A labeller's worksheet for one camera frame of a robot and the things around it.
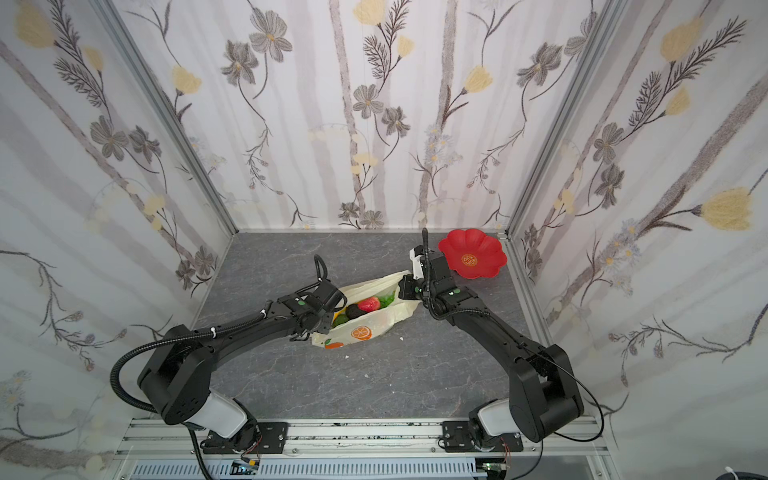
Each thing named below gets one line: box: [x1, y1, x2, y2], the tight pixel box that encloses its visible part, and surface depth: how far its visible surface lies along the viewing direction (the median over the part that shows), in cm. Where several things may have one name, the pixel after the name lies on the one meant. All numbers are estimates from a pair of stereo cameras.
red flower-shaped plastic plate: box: [438, 228, 507, 279], surface depth 116 cm
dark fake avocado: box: [345, 303, 367, 319], surface depth 95 cm
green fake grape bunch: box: [378, 291, 395, 309], surface depth 95 cm
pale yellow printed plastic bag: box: [311, 270, 421, 349], surface depth 83 cm
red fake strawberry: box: [358, 296, 381, 312], surface depth 91 cm
